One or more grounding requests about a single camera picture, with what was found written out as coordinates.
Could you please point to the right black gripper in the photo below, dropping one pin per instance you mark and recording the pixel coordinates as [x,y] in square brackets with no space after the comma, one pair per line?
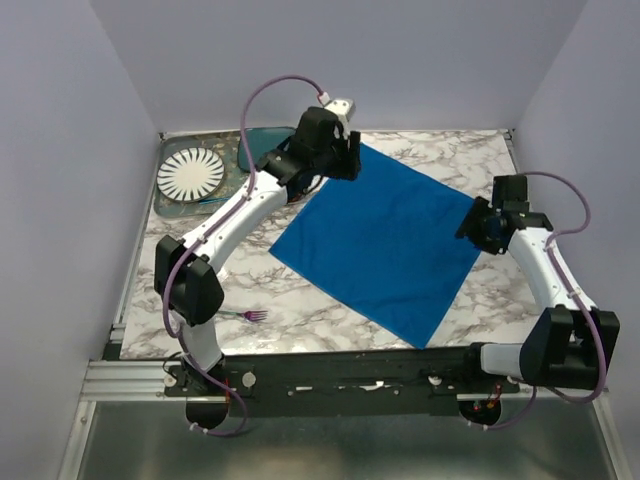
[470,225]

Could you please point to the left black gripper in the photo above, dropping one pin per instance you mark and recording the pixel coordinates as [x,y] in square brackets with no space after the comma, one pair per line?
[349,166]

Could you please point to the blue cloth napkin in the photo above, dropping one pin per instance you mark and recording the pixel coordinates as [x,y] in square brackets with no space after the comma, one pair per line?
[384,245]

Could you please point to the iridescent purple fork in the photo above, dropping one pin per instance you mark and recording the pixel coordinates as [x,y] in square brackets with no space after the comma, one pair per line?
[253,316]

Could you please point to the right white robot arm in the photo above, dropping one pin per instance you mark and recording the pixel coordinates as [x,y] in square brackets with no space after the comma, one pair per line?
[569,349]

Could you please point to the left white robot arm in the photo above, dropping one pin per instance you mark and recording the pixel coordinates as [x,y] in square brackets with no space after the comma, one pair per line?
[186,270]

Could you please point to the teal square plate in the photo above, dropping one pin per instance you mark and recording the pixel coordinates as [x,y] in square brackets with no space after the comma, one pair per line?
[260,141]

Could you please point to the green patterned tray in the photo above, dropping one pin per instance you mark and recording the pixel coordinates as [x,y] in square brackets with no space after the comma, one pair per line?
[225,144]

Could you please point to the blue plastic fork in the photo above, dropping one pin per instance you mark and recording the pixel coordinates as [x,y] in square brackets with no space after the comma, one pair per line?
[214,200]

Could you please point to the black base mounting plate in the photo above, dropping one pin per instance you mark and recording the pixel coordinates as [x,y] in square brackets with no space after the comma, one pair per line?
[435,381]

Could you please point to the white striped round plate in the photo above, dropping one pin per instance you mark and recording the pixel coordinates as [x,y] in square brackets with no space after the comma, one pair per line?
[190,175]

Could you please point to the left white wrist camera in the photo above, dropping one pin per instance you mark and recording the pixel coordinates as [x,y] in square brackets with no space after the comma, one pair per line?
[343,108]

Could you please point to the aluminium frame rail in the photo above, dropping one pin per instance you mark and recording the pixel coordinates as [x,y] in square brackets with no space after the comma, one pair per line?
[123,381]

